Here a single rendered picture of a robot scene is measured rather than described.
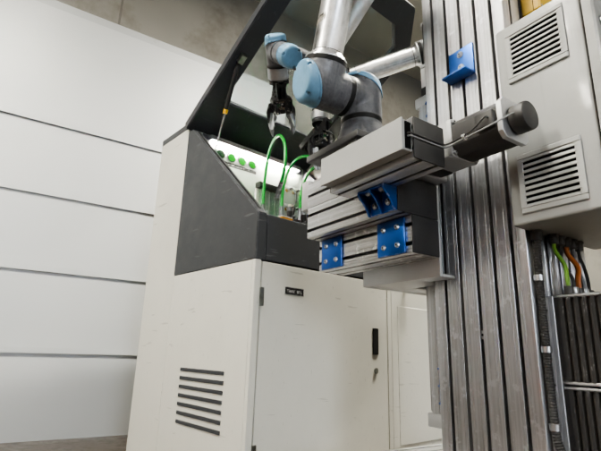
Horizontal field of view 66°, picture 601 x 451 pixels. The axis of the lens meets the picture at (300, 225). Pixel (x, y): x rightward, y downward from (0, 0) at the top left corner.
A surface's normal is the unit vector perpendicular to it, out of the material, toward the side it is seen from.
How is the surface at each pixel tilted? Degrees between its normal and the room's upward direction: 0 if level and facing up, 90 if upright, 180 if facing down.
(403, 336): 90
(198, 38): 90
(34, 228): 90
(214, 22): 90
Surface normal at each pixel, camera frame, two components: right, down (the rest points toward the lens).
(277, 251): 0.66, -0.18
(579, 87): -0.83, -0.17
